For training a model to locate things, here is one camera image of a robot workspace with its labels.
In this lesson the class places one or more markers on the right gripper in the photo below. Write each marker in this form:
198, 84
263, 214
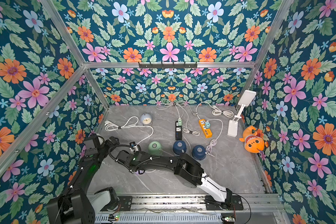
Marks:
121, 155

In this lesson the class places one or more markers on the green meat grinder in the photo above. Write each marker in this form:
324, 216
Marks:
155, 148

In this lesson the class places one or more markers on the blue meat grinder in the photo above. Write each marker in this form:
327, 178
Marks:
179, 147
199, 152

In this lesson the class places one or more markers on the blue meat grinder front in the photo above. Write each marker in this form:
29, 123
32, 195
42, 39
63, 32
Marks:
199, 152

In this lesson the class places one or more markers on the teal charger adapter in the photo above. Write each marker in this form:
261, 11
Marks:
207, 124

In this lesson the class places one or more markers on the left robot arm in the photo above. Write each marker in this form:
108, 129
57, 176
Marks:
73, 206

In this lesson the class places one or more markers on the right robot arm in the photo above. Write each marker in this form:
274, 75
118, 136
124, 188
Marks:
186, 169

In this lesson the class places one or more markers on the pale blue table clock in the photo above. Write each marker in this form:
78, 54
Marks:
146, 119

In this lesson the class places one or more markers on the black power strip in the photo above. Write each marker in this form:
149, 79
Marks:
178, 132

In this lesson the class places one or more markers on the orange power strip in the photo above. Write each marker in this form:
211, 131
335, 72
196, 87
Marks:
206, 132

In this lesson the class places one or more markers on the orange clownfish plush toy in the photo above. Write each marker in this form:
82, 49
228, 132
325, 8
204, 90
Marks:
252, 142

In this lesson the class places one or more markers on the white folding desk lamp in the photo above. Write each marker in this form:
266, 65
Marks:
245, 100

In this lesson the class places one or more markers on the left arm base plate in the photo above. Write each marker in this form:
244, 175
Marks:
122, 203

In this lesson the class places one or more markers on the black hook rail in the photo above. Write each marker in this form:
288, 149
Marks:
161, 65

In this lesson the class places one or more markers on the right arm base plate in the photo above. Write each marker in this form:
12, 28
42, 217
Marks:
233, 203

